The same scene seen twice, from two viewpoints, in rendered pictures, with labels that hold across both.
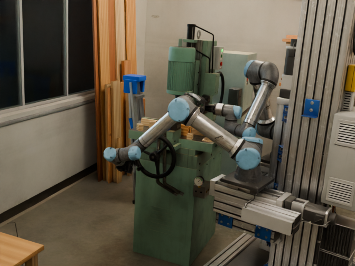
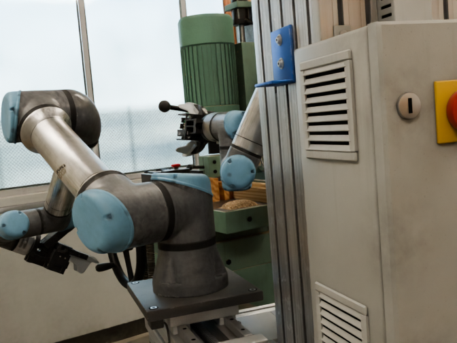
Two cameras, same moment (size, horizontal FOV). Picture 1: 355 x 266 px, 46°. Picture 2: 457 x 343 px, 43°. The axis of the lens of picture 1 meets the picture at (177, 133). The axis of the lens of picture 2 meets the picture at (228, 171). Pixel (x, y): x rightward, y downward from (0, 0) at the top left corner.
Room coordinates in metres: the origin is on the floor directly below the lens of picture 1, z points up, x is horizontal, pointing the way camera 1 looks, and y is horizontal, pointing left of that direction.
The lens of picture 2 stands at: (1.31, -1.17, 1.14)
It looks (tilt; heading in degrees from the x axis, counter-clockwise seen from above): 5 degrees down; 37
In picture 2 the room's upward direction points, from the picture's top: 5 degrees counter-clockwise
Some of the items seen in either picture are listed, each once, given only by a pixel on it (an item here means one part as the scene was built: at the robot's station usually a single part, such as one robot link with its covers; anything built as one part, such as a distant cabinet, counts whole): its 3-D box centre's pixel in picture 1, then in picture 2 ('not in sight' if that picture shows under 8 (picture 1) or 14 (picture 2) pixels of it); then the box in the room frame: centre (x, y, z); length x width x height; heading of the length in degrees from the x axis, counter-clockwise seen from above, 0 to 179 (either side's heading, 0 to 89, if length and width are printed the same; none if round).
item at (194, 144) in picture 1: (171, 139); (193, 209); (2.68, 0.03, 0.87); 0.61 x 0.30 x 0.06; 68
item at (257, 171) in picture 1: (249, 169); (188, 261); (2.16, -0.40, 0.87); 0.15 x 0.15 x 0.10
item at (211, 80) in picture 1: (212, 83); not in sight; (2.92, -0.22, 1.23); 0.09 x 0.08 x 0.15; 158
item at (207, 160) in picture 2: not in sight; (222, 167); (2.80, -0.01, 0.99); 0.14 x 0.07 x 0.09; 158
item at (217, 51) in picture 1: (216, 57); not in sight; (3.03, -0.25, 1.40); 0.10 x 0.06 x 0.16; 158
